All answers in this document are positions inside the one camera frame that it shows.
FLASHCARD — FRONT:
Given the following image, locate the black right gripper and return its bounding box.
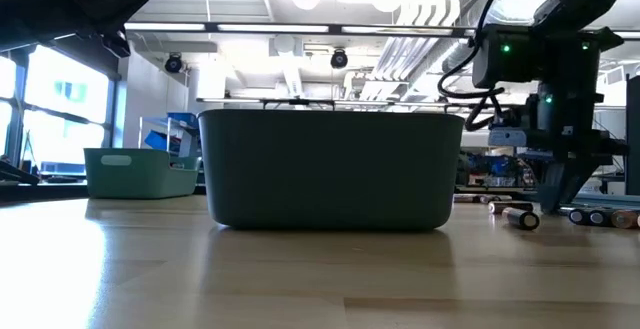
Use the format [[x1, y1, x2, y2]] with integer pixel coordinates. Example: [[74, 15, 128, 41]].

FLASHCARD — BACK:
[[529, 133, 629, 215]]

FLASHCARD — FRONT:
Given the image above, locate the black AA battery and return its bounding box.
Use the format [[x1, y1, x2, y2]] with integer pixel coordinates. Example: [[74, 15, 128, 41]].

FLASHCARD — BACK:
[[488, 200, 535, 215], [501, 206, 541, 232]]

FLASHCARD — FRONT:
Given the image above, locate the blue plastic bin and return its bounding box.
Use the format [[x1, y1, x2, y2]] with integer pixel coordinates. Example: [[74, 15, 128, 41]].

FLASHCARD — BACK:
[[197, 108, 466, 232]]

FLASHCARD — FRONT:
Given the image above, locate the green plastic bin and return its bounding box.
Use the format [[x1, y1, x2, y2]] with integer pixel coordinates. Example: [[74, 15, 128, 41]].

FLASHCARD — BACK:
[[83, 147, 201, 200]]

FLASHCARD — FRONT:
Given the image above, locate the dark partition panel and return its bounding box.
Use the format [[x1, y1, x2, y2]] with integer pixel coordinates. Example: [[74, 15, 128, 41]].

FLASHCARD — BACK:
[[624, 73, 640, 196]]

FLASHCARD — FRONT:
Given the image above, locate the black beam with light strips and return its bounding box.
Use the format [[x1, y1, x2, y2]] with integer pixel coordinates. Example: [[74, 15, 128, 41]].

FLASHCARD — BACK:
[[123, 20, 640, 40]]

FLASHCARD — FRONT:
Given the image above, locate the white shelf rack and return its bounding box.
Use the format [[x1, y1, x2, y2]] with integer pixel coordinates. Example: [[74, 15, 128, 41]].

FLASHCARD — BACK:
[[137, 115, 202, 159]]

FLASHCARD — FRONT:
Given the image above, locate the blue storage crate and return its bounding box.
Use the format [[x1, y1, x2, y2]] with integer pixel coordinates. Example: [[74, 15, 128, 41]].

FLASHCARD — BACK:
[[143, 129, 182, 154], [166, 112, 200, 130]]

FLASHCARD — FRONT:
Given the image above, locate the black angled stand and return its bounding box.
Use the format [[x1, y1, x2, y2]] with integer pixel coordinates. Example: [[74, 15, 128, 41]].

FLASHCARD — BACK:
[[0, 159, 40, 186]]

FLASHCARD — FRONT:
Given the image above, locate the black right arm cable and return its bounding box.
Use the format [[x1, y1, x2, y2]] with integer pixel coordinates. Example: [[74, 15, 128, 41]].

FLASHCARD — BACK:
[[437, 0, 522, 133]]

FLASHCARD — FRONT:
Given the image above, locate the round black camera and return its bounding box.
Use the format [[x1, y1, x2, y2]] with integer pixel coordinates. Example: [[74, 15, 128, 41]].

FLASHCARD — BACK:
[[329, 47, 350, 70], [163, 52, 185, 75]]

